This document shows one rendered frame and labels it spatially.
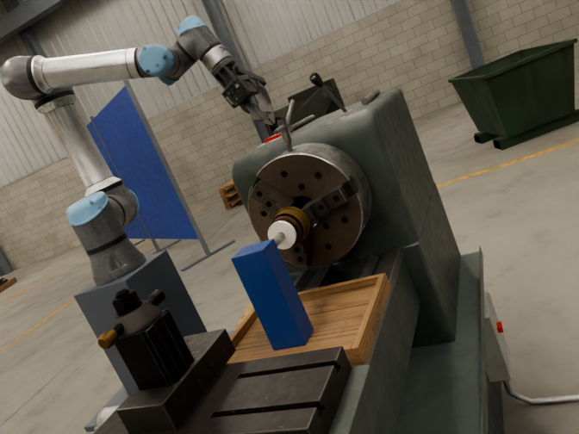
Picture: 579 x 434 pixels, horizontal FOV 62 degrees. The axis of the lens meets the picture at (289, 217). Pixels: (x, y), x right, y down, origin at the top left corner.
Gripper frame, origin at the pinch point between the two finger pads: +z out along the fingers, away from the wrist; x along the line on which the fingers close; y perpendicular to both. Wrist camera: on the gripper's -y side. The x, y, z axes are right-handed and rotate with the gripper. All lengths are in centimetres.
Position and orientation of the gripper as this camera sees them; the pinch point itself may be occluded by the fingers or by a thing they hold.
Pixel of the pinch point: (271, 120)
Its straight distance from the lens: 138.7
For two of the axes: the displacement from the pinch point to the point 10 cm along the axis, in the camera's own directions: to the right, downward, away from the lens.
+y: -3.4, 3.5, -8.7
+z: 6.5, 7.6, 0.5
